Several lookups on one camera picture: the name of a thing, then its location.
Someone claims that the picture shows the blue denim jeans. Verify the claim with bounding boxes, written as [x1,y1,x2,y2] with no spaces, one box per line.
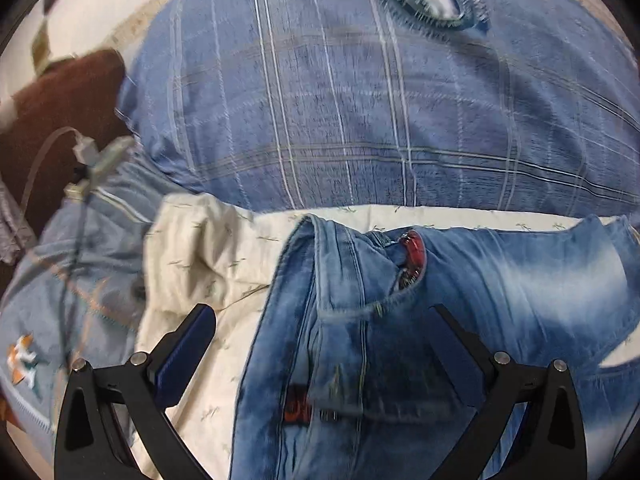
[230,216,639,479]

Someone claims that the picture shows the grey-blue bed sheet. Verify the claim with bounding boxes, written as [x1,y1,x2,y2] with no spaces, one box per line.
[1,151,180,462]

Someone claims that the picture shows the cream leaf-print blanket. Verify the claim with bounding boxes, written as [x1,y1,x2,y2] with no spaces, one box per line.
[127,192,616,480]

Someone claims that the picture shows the grey cloth on headboard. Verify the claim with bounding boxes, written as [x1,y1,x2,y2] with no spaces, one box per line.
[0,181,37,266]

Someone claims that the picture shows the white power strip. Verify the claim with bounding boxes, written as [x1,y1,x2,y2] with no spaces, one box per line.
[64,136,136,202]

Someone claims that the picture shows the brown bed headboard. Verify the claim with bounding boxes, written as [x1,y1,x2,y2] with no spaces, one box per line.
[1,49,129,235]

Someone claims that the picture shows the blue plaid large pillow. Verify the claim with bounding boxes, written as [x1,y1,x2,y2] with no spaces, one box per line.
[116,0,639,221]

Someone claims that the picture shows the black power cable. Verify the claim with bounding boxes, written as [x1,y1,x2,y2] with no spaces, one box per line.
[55,164,94,366]

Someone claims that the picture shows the white charger with cable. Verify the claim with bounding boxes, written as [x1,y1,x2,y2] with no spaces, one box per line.
[20,127,99,217]

